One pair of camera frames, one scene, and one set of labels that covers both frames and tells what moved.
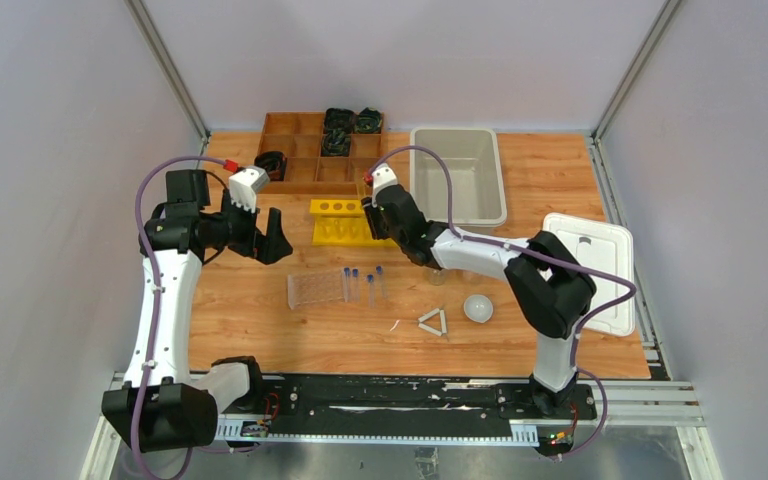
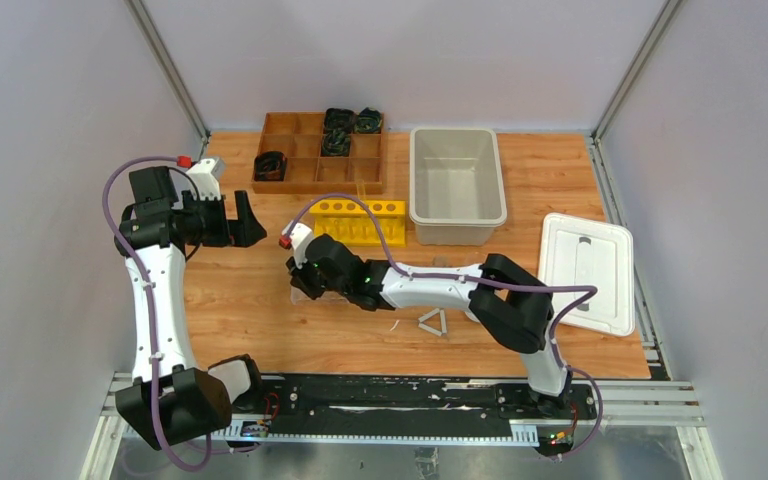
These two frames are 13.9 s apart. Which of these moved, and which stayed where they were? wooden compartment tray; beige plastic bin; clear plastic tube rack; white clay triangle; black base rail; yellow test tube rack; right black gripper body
Moved: right black gripper body
Stayed: black base rail; white clay triangle; wooden compartment tray; yellow test tube rack; clear plastic tube rack; beige plastic bin
